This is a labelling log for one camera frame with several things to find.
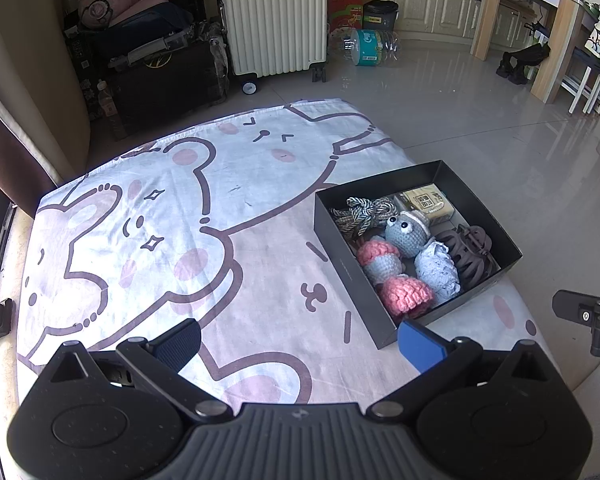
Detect black trunk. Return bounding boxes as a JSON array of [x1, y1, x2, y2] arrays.
[[105, 40, 229, 131]]

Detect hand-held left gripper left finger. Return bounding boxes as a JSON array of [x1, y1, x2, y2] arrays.
[[45, 319, 233, 422]]

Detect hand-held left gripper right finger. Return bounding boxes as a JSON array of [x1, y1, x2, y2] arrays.
[[367, 319, 554, 420]]

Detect red cardboard box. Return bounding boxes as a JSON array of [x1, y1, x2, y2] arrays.
[[327, 0, 376, 33]]

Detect teal label bottle pack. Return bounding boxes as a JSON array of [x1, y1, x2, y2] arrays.
[[330, 29, 402, 67]]

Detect white ribbed suitcase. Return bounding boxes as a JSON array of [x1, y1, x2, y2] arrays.
[[215, 0, 329, 96]]

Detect pink white crochet bunny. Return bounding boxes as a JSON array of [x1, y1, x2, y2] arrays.
[[356, 240, 431, 318]]

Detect brown hair claw clip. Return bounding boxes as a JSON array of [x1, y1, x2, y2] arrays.
[[436, 225, 498, 291]]

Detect cream kitchen cabinets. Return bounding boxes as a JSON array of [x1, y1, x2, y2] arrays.
[[327, 0, 538, 43]]

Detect clear plastic bottle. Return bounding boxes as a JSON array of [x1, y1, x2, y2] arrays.
[[97, 80, 118, 122]]

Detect brown curtain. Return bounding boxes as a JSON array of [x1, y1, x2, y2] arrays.
[[0, 92, 48, 218]]

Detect yellow tissue pack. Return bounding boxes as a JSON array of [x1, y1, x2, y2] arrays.
[[394, 185, 456, 223]]

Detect striped knotted rope toy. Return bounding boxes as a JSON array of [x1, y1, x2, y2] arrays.
[[329, 196, 398, 238]]

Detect black shoes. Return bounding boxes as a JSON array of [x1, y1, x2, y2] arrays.
[[495, 42, 551, 86]]

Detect black bin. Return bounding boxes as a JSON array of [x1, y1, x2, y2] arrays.
[[362, 0, 400, 31]]

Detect black cardboard box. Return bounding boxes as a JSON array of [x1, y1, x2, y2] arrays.
[[313, 160, 524, 351]]

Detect wooden leg table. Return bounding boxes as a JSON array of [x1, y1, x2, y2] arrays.
[[470, 0, 600, 106]]

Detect bear print blanket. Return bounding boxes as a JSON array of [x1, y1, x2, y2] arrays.
[[16, 97, 581, 411]]

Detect white frame chair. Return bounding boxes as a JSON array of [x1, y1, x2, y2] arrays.
[[567, 45, 600, 116]]

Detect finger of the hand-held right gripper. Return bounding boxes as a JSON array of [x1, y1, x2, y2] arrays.
[[552, 289, 600, 358]]

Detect dark blue bag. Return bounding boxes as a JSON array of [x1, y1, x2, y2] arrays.
[[92, 2, 196, 68]]

